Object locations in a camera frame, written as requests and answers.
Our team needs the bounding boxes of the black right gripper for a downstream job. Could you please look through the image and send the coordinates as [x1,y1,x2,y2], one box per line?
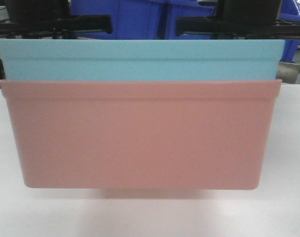
[176,0,300,40]

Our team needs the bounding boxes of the tilted blue bin behind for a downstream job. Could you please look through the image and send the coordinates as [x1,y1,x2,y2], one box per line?
[278,0,300,62]

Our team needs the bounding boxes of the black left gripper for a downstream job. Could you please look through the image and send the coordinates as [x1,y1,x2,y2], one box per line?
[0,0,113,39]

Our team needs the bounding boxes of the light blue plastic box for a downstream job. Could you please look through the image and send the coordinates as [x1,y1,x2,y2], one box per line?
[0,39,285,81]

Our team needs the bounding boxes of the large blue bin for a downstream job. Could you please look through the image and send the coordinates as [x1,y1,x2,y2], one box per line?
[70,0,167,40]
[162,0,218,40]

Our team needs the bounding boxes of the large blue bin right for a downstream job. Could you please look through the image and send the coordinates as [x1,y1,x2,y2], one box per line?
[162,0,218,40]

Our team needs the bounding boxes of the steel shelf rack frame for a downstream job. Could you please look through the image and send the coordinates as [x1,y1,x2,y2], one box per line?
[276,45,300,84]

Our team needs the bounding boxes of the pink plastic box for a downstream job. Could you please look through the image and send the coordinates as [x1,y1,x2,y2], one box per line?
[0,79,281,190]

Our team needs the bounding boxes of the large blue bin left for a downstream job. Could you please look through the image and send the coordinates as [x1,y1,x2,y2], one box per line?
[70,0,167,40]

